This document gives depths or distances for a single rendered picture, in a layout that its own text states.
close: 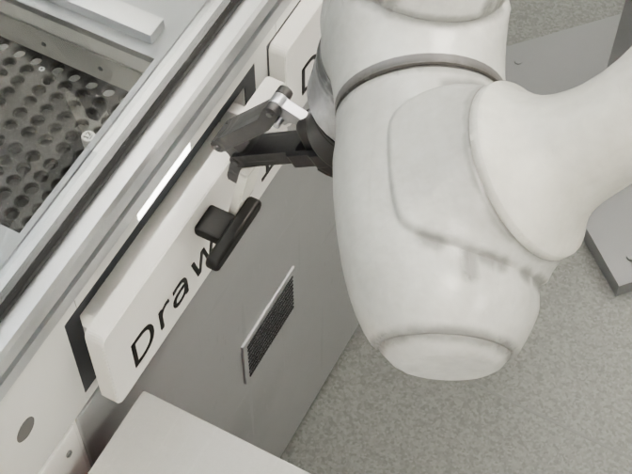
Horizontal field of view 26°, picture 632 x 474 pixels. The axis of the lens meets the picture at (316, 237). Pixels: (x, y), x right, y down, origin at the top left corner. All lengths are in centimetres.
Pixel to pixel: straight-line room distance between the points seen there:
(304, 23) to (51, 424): 41
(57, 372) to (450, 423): 104
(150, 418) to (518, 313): 55
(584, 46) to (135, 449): 144
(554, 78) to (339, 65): 158
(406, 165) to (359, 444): 132
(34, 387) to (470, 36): 46
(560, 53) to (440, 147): 170
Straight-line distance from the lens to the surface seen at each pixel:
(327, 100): 90
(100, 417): 121
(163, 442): 119
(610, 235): 220
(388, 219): 72
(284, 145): 103
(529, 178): 70
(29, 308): 100
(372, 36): 78
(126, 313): 107
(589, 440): 206
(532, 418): 206
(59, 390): 111
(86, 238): 103
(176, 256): 111
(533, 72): 237
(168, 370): 132
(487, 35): 79
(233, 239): 111
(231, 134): 104
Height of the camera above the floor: 184
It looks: 57 degrees down
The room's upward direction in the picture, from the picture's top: straight up
